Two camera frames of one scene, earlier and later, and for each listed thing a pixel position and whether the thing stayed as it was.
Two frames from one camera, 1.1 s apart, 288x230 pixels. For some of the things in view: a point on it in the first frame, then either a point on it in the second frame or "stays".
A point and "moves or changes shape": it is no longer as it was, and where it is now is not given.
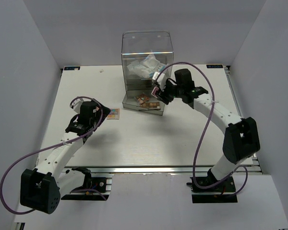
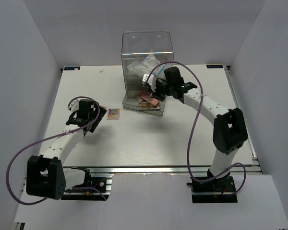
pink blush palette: [154, 91] moves or changes shape
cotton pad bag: [155, 65] stays
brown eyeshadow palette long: [150, 105] stays
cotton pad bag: [137, 66] stays
